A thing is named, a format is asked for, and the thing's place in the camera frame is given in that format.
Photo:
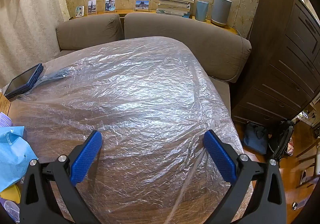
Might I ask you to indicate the clear acrylic photo frame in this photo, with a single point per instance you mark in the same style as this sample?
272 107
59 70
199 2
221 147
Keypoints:
92 7
110 4

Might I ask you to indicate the blue cylinder speaker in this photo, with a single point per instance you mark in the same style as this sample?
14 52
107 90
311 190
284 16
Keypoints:
201 11

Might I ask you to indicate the wooden chair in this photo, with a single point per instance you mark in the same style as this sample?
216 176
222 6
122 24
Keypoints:
306 153

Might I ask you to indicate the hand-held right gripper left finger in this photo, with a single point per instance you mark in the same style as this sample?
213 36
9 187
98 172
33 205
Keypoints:
85 155

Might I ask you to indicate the dark flat object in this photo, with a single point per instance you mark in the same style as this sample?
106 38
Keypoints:
58 73

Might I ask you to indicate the brown cardboard box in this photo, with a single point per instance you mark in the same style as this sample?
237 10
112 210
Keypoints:
3 103

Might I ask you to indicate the stack of books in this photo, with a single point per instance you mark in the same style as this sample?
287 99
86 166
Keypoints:
175 1

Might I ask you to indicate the white framed photo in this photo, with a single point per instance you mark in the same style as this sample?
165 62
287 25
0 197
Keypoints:
80 11

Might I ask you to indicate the yellow plastic cup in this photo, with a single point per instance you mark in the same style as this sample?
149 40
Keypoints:
11 192

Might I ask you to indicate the black backpack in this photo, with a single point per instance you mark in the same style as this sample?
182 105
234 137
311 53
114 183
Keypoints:
280 138

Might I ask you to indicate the blue bag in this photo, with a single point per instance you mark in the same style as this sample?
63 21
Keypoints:
255 136

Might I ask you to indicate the cream patterned curtain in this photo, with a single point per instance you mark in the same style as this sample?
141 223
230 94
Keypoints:
30 26

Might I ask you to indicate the light blue packet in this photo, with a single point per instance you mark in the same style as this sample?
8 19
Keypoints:
12 159

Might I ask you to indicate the large brown sofa cushion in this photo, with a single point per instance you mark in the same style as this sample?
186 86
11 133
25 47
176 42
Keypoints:
187 31

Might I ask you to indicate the blue cased tablet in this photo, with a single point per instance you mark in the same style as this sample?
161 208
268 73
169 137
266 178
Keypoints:
22 81

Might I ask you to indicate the wide acrylic photo frame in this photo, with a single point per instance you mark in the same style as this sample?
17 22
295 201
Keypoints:
142 5

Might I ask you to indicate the dark wooden drawer cabinet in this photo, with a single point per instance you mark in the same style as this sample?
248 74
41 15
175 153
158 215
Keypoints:
282 51

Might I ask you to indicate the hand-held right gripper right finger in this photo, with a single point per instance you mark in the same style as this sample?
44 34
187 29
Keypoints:
220 156

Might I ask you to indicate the grey cylinder speaker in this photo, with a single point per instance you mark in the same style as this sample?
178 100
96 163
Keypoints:
221 9

